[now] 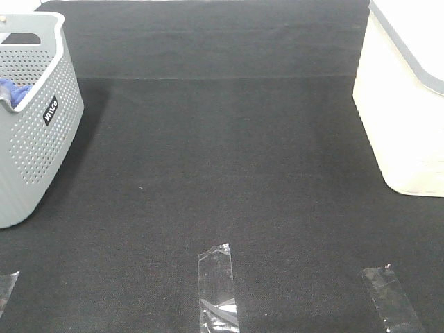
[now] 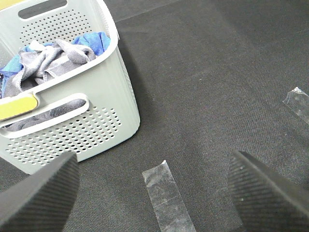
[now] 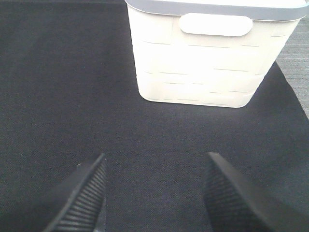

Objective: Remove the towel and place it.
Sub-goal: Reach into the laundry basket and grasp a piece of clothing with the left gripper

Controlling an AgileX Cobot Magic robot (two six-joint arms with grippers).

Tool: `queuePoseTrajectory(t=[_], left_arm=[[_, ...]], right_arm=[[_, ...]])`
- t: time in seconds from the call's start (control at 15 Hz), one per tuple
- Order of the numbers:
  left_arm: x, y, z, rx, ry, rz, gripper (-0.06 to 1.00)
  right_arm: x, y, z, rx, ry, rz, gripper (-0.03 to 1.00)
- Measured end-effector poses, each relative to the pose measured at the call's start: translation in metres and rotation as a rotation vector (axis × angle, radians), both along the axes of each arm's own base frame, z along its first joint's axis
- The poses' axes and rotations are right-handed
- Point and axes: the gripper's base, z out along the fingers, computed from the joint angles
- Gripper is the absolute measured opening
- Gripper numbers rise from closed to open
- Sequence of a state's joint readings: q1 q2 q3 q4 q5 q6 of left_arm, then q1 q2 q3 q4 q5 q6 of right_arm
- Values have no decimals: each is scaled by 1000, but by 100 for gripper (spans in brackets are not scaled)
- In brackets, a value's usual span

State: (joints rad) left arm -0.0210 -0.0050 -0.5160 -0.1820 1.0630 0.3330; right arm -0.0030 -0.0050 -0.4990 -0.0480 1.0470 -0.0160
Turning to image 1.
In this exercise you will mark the black felt table mat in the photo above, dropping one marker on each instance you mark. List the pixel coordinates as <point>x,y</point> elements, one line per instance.
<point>211,122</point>

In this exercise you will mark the clear tape strip centre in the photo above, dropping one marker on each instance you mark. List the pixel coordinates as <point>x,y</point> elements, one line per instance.
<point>216,296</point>

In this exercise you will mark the clear tape strip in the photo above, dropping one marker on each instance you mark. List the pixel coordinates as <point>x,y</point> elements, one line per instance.
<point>7,283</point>
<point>390,300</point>
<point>216,296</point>

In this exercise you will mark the grey perforated laundry basket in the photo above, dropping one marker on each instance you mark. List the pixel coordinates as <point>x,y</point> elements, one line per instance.
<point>37,131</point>

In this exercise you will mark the cream plastic basket grey rim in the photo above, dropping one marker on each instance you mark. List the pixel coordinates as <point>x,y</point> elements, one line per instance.
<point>398,93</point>

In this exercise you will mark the blue cloth in basket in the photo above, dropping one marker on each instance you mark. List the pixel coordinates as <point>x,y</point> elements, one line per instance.
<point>11,93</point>

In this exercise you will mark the clear tape strip right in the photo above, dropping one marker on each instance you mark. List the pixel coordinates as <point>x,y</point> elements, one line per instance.
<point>390,300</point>

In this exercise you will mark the clear tape strip left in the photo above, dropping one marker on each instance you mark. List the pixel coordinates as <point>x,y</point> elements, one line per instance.
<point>7,283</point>

